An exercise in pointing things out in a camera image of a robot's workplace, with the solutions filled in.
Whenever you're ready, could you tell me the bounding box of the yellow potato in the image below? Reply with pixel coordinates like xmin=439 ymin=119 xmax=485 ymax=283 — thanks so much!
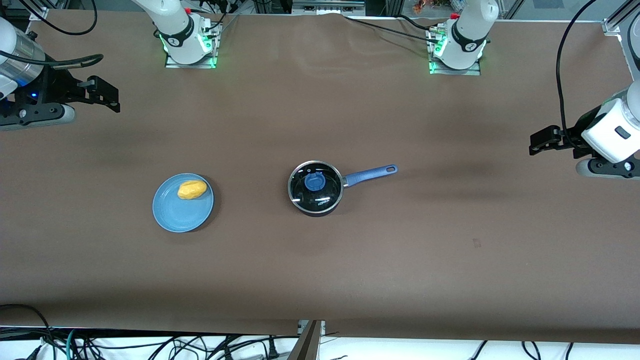
xmin=177 ymin=180 xmax=208 ymax=201

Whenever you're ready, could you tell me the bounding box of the glass lid with blue knob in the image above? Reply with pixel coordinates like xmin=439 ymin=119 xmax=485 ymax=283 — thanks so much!
xmin=288 ymin=162 xmax=344 ymax=212

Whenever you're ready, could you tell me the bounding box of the blue round plate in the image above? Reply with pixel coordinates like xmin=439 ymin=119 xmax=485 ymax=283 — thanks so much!
xmin=152 ymin=173 xmax=215 ymax=234

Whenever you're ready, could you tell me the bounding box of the brown table cover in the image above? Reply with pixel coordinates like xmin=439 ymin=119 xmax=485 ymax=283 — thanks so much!
xmin=0 ymin=9 xmax=640 ymax=346

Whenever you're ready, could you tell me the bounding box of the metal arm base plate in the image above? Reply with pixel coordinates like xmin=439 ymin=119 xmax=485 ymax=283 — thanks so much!
xmin=428 ymin=26 xmax=482 ymax=76
xmin=164 ymin=20 xmax=218 ymax=69

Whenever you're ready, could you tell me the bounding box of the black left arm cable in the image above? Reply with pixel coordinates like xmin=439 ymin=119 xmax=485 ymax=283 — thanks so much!
xmin=556 ymin=0 xmax=599 ymax=138

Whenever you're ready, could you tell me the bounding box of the black base cable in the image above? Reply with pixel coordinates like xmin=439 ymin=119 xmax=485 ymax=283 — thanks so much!
xmin=190 ymin=0 xmax=242 ymax=32

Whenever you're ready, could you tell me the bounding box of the black cable on table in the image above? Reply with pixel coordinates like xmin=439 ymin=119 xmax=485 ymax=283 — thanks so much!
xmin=394 ymin=14 xmax=442 ymax=32
xmin=345 ymin=17 xmax=441 ymax=45

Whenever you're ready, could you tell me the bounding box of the black pot with blue handle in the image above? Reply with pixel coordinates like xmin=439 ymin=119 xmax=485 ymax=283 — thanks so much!
xmin=287 ymin=161 xmax=399 ymax=218

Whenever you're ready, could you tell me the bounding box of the black floor cable loop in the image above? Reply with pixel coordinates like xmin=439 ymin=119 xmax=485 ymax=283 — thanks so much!
xmin=0 ymin=303 xmax=55 ymax=360

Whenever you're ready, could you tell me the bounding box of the grey metal frame bar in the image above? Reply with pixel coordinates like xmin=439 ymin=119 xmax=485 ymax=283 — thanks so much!
xmin=291 ymin=0 xmax=367 ymax=16

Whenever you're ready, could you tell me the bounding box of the grey metal post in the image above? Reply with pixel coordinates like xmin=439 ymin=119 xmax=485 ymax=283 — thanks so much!
xmin=286 ymin=320 xmax=327 ymax=360

